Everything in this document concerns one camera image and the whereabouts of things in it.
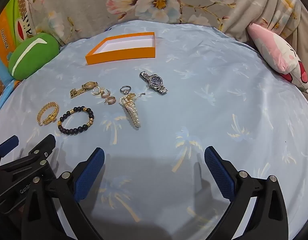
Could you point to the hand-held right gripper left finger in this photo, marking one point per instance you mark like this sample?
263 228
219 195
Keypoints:
90 173

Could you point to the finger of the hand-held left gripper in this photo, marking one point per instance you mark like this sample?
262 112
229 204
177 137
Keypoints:
8 143
45 146

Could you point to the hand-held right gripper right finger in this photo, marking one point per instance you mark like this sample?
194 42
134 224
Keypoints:
219 173

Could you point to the gold hoop earring with charms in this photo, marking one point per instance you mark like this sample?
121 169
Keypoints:
93 91

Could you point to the gold wristwatch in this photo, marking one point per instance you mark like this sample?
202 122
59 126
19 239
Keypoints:
89 85

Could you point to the gold hoop earring dark stones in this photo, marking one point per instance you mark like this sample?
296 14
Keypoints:
111 100

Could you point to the plain gold hoop earring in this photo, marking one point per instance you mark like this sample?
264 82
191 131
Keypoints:
104 94

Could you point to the gold knot earring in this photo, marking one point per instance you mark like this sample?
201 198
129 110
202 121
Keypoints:
131 96

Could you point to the silver wristwatch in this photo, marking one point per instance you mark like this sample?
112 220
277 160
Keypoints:
155 80

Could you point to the orange cardboard box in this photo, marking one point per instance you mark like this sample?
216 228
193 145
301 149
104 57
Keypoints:
119 56

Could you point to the blue palm print sheet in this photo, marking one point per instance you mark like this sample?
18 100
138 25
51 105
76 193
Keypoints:
194 120

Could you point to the green plush pillow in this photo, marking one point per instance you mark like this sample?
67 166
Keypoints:
36 55

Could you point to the orange cartoon printed bedding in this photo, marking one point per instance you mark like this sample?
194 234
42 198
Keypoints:
6 42

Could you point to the pink cartoon pillow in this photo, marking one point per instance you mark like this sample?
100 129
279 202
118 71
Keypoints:
274 50

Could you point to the grey floral blanket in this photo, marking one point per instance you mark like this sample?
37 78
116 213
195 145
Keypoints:
169 2

